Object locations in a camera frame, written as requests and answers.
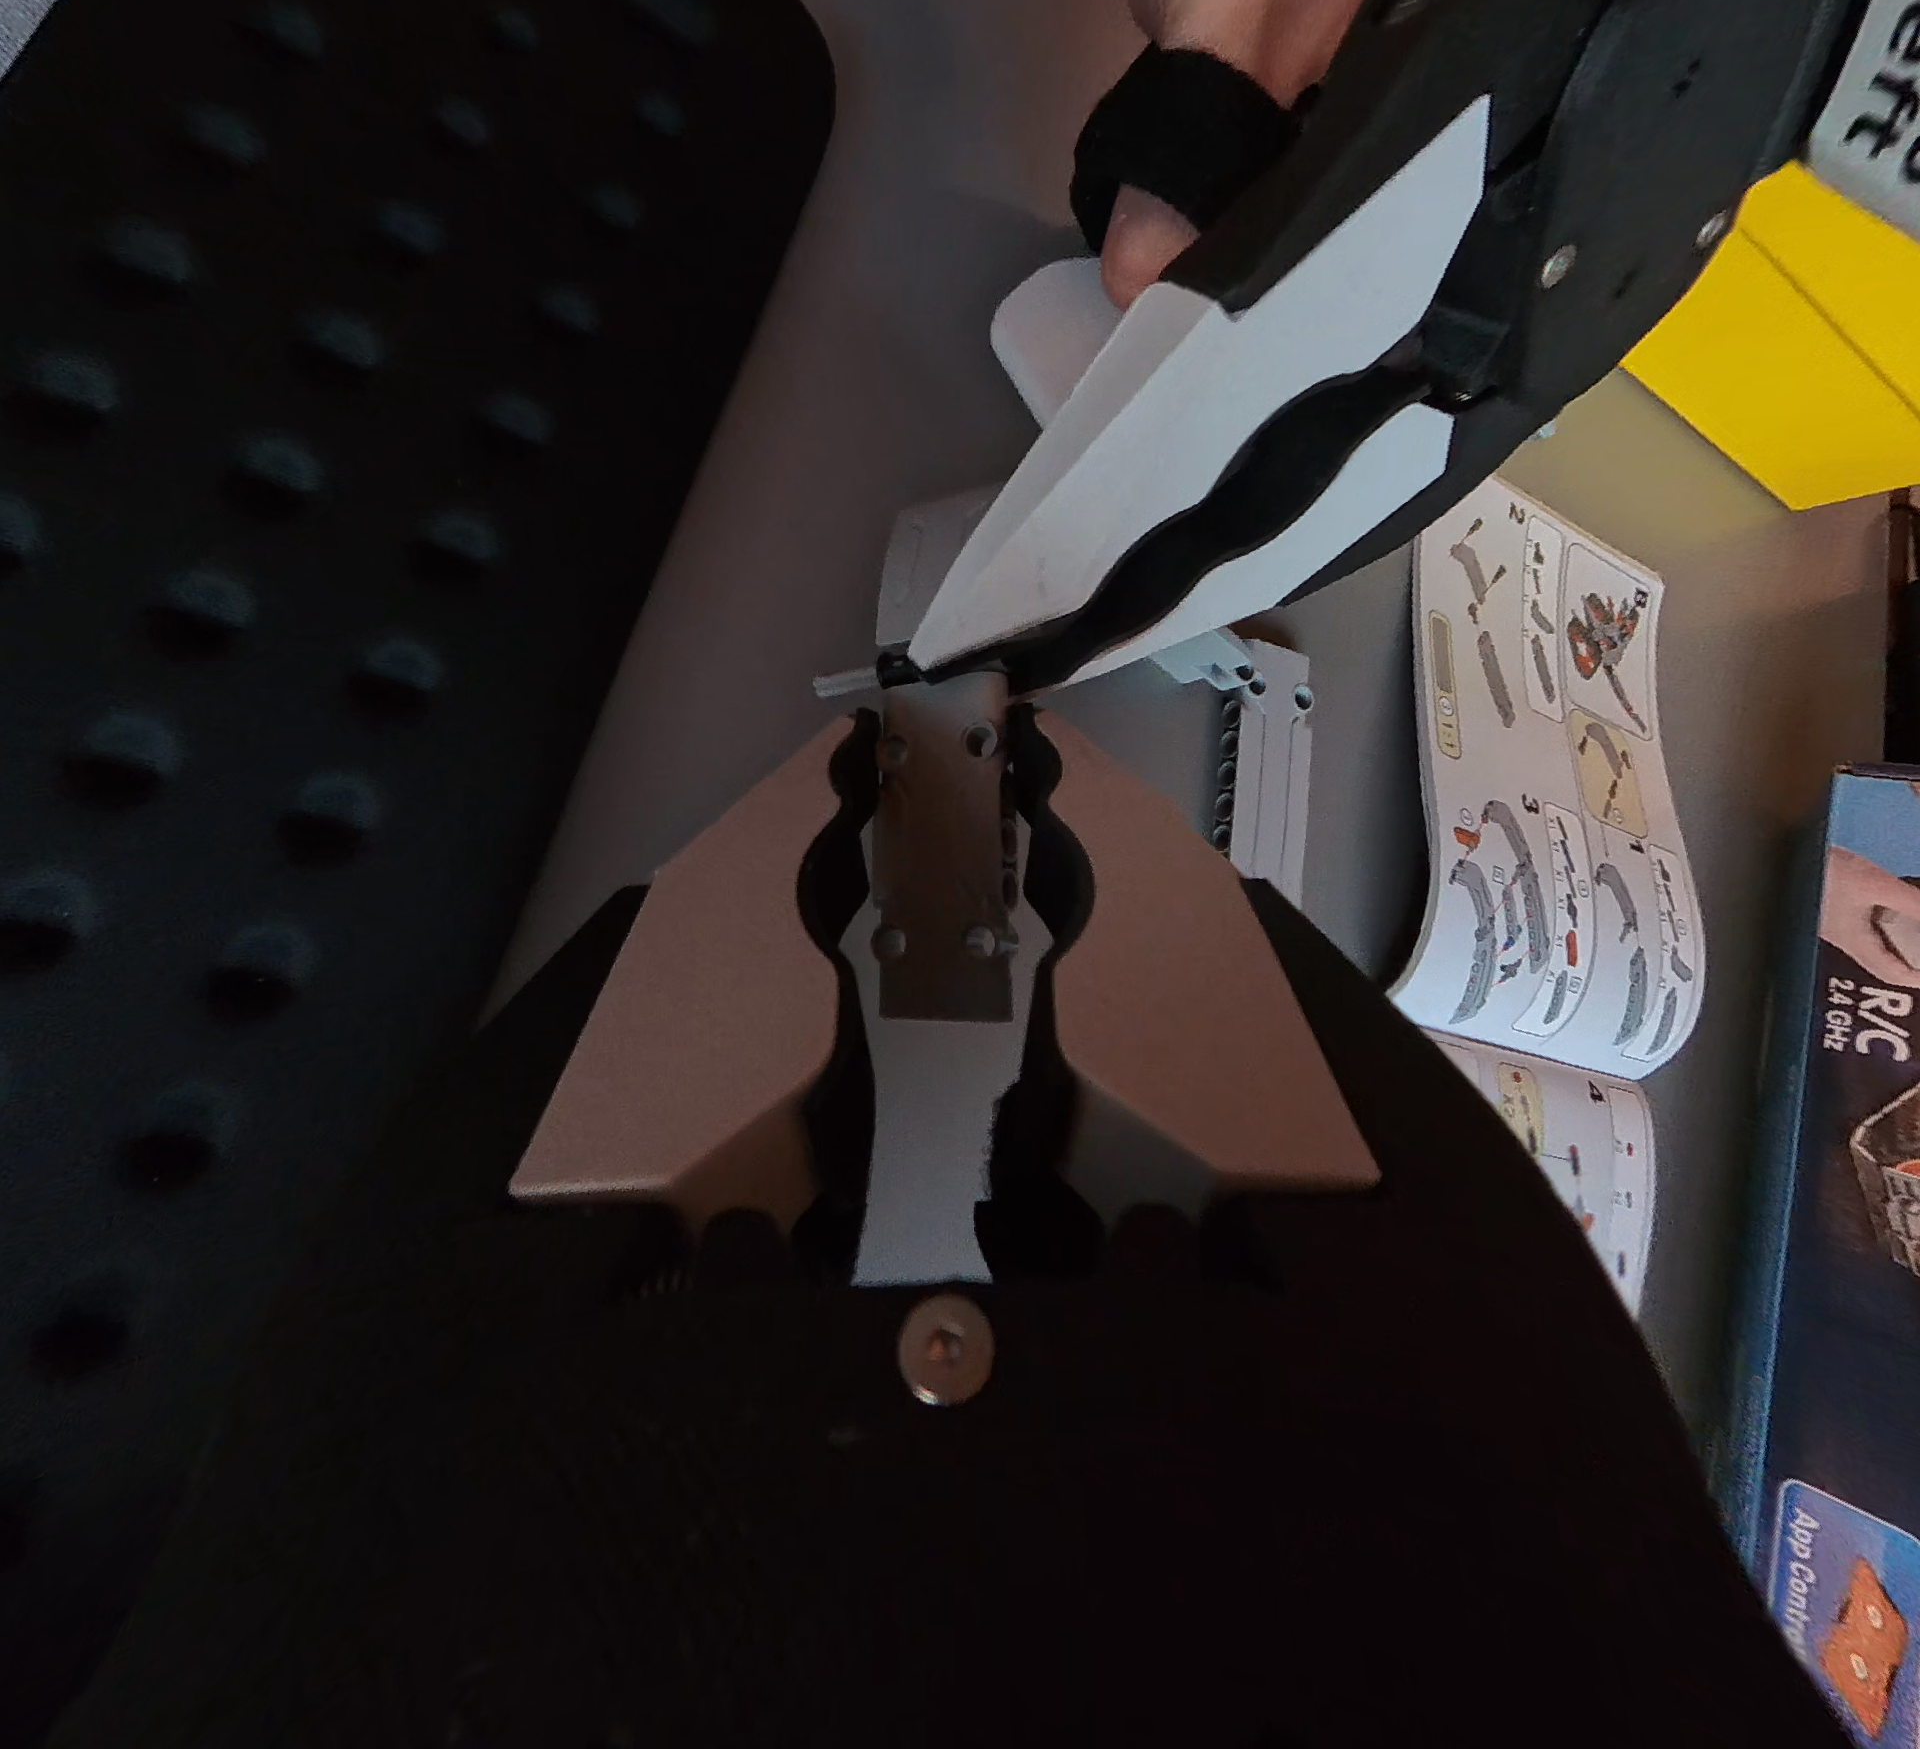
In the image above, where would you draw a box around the yellow storage bin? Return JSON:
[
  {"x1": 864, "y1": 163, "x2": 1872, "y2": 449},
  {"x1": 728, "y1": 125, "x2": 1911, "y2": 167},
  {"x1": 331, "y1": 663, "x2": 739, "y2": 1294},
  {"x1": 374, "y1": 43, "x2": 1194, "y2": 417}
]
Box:
[{"x1": 1619, "y1": 159, "x2": 1920, "y2": 514}]

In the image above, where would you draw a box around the curved grey toy panel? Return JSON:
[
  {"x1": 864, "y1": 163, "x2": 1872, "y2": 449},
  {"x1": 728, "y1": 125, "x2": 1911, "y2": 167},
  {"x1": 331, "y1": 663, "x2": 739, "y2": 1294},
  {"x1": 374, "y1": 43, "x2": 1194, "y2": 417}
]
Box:
[{"x1": 876, "y1": 496, "x2": 1259, "y2": 699}]

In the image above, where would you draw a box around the black perforated pad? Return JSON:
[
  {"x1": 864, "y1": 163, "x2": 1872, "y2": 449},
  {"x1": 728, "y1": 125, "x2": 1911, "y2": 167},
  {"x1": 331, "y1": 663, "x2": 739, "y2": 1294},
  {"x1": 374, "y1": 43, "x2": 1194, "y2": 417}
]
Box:
[{"x1": 0, "y1": 0, "x2": 837, "y2": 1749}]

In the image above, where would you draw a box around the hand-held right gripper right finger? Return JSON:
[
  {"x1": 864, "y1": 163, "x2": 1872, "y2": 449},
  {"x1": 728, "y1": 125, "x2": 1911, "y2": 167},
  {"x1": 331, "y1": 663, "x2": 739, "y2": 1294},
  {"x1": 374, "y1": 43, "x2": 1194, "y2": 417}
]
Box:
[{"x1": 973, "y1": 708, "x2": 1383, "y2": 1278}]

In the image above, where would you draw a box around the white instruction booklet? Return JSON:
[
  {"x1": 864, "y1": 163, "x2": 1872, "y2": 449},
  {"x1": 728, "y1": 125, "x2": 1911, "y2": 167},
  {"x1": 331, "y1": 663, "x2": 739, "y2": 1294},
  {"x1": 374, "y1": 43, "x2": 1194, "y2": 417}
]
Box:
[{"x1": 1389, "y1": 477, "x2": 1713, "y2": 1316}]

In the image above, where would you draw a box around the long grey toy panel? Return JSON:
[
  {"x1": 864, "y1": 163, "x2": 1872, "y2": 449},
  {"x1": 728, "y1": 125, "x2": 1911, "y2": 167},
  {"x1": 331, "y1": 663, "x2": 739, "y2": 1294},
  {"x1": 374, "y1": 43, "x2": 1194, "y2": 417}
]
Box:
[{"x1": 1207, "y1": 640, "x2": 1317, "y2": 889}]

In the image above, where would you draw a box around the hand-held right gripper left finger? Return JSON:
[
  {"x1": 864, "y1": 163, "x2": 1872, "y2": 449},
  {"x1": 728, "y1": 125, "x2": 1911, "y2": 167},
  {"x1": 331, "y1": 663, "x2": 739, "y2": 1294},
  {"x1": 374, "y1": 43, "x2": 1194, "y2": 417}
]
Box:
[{"x1": 509, "y1": 712, "x2": 887, "y2": 1278}]

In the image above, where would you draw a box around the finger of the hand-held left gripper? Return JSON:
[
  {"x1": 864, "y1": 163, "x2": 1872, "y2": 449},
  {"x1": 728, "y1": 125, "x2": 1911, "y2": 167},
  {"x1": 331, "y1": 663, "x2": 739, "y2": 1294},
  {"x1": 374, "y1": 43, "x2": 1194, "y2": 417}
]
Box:
[
  {"x1": 906, "y1": 95, "x2": 1501, "y2": 675},
  {"x1": 1020, "y1": 403, "x2": 1460, "y2": 694}
]

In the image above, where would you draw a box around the grey desk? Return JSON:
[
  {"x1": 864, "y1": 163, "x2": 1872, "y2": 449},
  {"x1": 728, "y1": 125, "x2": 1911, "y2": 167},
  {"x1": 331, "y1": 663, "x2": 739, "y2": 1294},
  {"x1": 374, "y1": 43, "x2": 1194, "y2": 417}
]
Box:
[{"x1": 482, "y1": 0, "x2": 1920, "y2": 1482}]

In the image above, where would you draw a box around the blue toy robot box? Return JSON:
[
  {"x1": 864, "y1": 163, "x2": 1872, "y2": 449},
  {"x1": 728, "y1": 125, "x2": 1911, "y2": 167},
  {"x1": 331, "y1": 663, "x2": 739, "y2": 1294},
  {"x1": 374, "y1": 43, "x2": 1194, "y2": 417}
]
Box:
[{"x1": 1727, "y1": 761, "x2": 1920, "y2": 1749}]

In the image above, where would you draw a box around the short grey toy panel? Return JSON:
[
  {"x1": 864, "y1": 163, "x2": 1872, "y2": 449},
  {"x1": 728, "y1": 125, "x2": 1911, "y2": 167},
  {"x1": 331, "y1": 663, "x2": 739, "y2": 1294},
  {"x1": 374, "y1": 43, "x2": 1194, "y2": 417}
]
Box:
[{"x1": 869, "y1": 672, "x2": 1034, "y2": 1026}]

